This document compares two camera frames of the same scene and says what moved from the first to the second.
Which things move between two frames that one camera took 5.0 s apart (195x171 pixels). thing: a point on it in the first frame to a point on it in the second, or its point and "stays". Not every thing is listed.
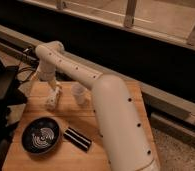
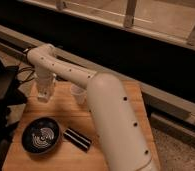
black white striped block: (78, 139) stays
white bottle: (53, 97) to (44, 93)
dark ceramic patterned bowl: (40, 135) stays
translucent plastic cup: (80, 93) stays
